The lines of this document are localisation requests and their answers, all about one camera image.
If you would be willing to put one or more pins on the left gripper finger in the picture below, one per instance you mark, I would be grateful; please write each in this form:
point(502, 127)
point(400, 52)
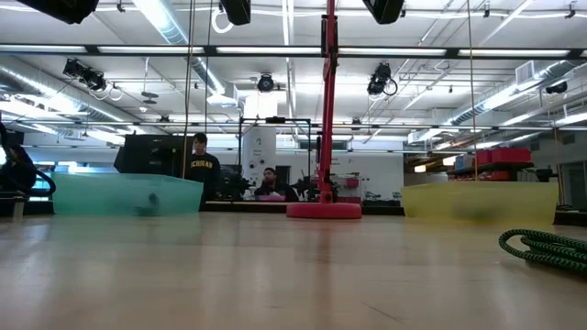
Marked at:
point(236, 11)

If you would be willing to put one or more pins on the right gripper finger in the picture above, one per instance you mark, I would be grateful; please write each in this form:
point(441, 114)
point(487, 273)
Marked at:
point(384, 10)

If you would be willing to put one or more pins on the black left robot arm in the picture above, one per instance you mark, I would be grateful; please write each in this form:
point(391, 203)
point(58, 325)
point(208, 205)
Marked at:
point(64, 9)

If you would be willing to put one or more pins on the black overhead light beam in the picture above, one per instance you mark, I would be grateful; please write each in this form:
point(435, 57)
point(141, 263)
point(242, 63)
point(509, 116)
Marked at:
point(211, 50)

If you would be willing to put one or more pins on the white pillar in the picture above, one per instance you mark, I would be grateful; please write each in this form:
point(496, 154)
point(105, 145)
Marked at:
point(259, 156)

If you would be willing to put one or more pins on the black monitor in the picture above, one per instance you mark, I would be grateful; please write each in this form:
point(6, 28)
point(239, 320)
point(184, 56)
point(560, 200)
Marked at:
point(151, 156)

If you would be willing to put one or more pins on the small red storage bin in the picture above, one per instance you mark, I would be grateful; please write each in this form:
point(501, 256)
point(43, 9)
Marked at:
point(483, 157)

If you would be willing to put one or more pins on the pink object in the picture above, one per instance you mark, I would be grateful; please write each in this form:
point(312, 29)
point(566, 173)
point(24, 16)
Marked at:
point(271, 198)

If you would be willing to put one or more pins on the large red storage bin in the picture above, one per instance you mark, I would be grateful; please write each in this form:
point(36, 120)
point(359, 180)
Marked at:
point(511, 156)

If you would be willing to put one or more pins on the yellow translucent plastic bin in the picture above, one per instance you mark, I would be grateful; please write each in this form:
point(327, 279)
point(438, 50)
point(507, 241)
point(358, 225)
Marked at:
point(477, 197)

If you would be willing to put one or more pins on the teal translucent plastic bin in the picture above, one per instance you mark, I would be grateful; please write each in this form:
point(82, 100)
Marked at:
point(105, 194)

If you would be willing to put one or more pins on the black overhead camera cluster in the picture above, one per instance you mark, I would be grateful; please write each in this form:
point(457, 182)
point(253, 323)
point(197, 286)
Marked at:
point(85, 74)
point(379, 80)

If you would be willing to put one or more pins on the round black ceiling camera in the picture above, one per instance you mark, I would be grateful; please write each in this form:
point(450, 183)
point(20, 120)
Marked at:
point(265, 83)

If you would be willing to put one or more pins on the black stand frame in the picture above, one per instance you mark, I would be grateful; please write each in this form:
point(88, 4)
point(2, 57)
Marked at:
point(275, 120)

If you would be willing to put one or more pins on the red camera stand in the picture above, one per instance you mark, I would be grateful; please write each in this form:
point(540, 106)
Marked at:
point(326, 137)

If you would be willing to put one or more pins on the dark wall shelf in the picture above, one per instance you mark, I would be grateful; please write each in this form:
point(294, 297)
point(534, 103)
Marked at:
point(490, 167)

